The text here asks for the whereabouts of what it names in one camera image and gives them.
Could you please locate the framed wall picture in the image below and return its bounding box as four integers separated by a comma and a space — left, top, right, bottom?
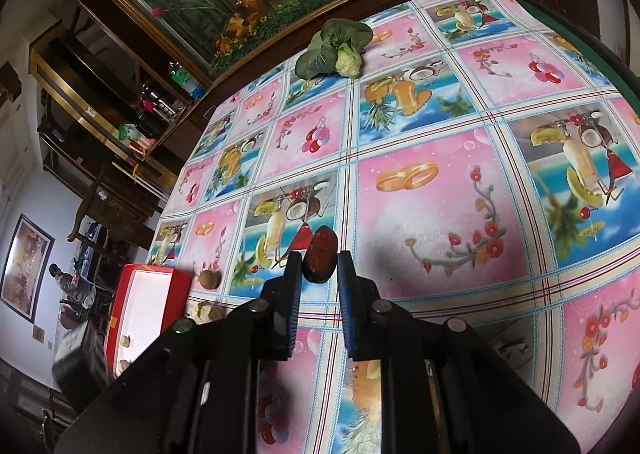
0, 214, 55, 325

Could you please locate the black kettle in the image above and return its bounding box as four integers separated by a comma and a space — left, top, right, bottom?
135, 111, 161, 139

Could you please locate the clear plastic bottle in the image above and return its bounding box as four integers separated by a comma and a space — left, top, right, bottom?
170, 62, 206, 99

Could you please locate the wooden chair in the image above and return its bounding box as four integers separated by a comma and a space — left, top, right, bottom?
67, 166, 156, 245

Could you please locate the green bok choy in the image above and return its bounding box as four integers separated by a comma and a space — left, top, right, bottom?
294, 18, 374, 80

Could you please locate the red box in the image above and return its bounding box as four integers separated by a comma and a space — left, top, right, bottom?
104, 263, 193, 380

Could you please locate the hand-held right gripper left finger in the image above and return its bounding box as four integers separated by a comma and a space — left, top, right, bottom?
52, 250, 304, 454

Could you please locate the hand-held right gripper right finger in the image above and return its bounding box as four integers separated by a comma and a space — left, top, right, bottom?
336, 250, 581, 454

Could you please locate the dark box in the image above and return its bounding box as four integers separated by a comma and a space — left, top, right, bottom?
50, 329, 108, 410

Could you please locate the printed pink blue tablecloth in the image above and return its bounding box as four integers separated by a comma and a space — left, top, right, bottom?
150, 0, 640, 454

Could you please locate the red date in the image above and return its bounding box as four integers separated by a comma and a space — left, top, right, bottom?
302, 225, 337, 283

